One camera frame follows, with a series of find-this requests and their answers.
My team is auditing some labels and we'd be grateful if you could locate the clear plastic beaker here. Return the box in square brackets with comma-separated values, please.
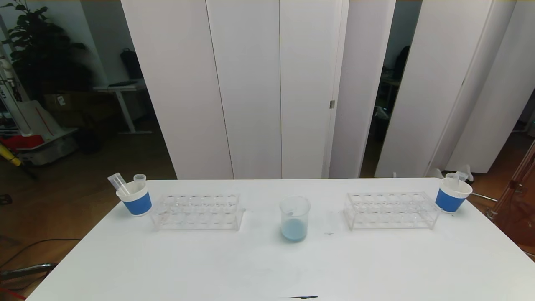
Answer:
[279, 195, 311, 244]

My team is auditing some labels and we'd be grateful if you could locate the clear acrylic test tube rack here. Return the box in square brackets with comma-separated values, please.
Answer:
[150, 192, 246, 231]
[344, 191, 442, 230]

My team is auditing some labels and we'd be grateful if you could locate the white folding partition screen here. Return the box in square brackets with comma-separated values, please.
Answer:
[374, 0, 535, 182]
[121, 0, 396, 179]

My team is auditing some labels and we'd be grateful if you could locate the blue sleeved white paper cup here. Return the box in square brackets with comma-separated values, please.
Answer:
[116, 181, 153, 217]
[435, 177, 473, 214]

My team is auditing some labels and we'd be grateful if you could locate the white office desk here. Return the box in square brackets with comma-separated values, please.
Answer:
[93, 79, 153, 135]

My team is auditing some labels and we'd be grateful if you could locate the black bag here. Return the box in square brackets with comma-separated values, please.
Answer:
[120, 48, 144, 81]

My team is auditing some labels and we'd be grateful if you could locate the brown cardboard box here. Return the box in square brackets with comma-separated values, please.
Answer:
[43, 92, 86, 112]

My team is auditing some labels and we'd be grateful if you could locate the white machine base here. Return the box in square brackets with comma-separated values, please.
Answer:
[0, 99, 79, 166]

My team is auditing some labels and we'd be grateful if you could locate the dark green potted plant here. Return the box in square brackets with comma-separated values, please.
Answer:
[0, 0, 93, 101]

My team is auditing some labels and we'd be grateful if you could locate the yellow tool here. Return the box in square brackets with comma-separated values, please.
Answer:
[0, 143, 22, 167]

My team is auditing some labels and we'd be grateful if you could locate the reddish brown metal stand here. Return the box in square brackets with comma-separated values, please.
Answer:
[487, 140, 535, 255]

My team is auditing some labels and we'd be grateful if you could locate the grey metal floor bar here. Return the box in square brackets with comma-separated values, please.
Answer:
[0, 263, 58, 281]

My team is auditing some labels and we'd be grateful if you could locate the white upright machine column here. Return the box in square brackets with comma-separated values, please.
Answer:
[0, 54, 21, 134]

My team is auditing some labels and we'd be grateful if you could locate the black floor cable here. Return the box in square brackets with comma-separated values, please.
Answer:
[0, 238, 82, 268]

